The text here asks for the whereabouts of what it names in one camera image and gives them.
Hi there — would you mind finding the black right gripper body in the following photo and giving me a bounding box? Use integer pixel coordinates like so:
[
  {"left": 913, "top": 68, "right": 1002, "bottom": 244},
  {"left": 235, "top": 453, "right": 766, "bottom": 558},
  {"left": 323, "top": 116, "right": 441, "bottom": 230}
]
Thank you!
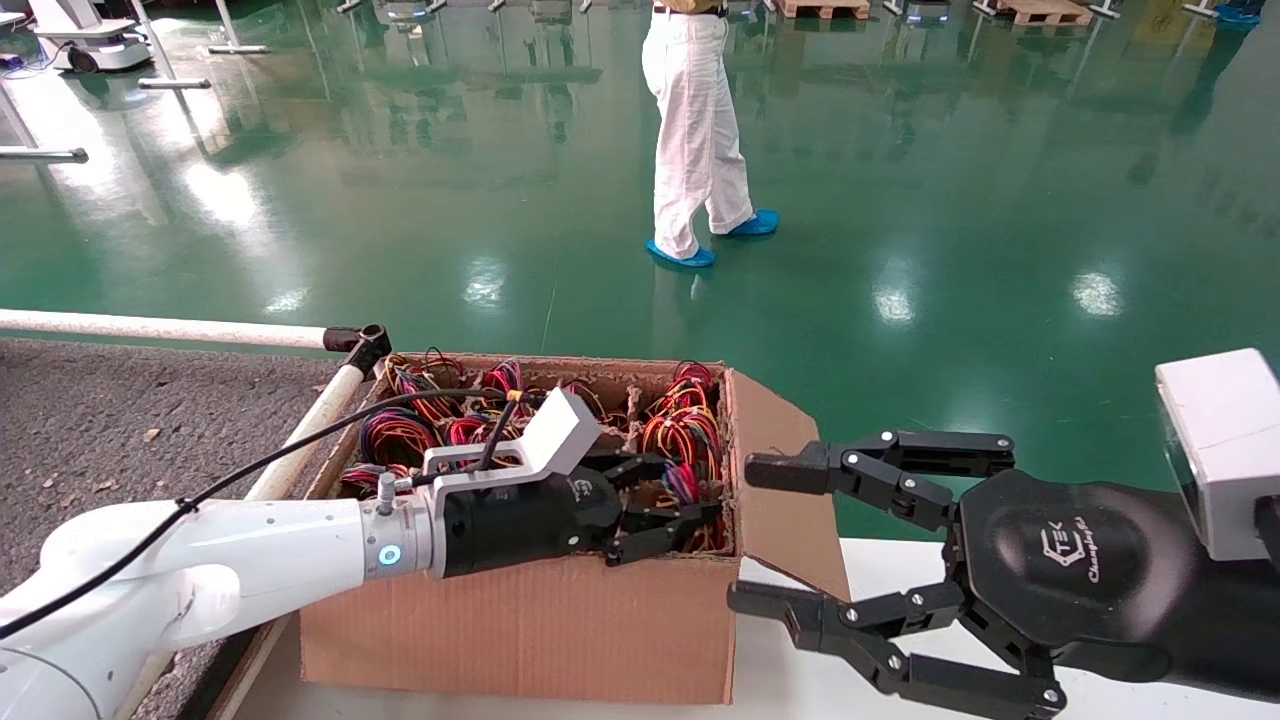
[{"left": 945, "top": 468, "right": 1280, "bottom": 701}]

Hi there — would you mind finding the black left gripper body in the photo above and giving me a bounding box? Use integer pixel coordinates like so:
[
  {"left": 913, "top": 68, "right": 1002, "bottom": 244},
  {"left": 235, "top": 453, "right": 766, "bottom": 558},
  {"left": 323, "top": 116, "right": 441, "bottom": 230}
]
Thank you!
[{"left": 440, "top": 470, "right": 626, "bottom": 579}]

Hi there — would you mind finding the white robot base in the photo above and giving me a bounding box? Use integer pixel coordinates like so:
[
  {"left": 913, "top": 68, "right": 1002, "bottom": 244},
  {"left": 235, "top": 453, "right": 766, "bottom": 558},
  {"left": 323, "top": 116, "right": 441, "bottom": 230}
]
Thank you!
[{"left": 28, "top": 0, "right": 153, "bottom": 74}]

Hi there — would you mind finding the brown cardboard box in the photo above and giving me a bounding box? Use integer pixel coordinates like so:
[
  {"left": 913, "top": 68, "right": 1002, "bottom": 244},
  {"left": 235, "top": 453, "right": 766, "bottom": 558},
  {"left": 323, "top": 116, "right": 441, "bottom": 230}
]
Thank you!
[{"left": 298, "top": 352, "right": 853, "bottom": 706}]

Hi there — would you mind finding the black tube connector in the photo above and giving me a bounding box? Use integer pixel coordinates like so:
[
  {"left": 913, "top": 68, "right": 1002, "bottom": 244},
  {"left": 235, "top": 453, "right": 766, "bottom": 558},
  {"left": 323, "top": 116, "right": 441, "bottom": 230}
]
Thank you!
[{"left": 322, "top": 323, "right": 393, "bottom": 378}]

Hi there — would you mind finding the person in white trousers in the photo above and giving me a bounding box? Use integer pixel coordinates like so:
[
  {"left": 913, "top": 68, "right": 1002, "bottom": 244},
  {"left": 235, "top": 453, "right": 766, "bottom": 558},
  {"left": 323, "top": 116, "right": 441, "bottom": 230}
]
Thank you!
[{"left": 640, "top": 0, "right": 781, "bottom": 269}]

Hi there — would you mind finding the grey felt mat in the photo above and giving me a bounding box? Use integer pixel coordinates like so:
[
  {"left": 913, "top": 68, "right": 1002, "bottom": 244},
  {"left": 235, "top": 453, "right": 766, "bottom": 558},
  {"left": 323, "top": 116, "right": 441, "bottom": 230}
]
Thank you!
[{"left": 0, "top": 338, "right": 351, "bottom": 601}]

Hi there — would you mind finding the wooden pallet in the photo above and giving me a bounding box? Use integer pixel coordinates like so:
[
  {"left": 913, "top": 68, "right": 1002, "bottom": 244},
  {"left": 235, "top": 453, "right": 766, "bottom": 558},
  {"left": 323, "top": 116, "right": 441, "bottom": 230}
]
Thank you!
[
  {"left": 775, "top": 0, "right": 873, "bottom": 20},
  {"left": 985, "top": 0, "right": 1094, "bottom": 27}
]

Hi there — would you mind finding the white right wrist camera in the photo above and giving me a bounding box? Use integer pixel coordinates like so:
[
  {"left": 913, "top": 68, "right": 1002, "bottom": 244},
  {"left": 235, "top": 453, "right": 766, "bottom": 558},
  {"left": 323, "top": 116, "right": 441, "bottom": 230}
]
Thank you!
[{"left": 1155, "top": 347, "right": 1280, "bottom": 563}]

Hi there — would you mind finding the grey table leg frame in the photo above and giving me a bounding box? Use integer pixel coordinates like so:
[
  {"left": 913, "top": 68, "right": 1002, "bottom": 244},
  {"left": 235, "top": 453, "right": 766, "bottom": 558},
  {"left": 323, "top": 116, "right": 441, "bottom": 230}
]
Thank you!
[
  {"left": 130, "top": 0, "right": 213, "bottom": 91},
  {"left": 212, "top": 0, "right": 271, "bottom": 54},
  {"left": 0, "top": 80, "right": 89, "bottom": 164}
]

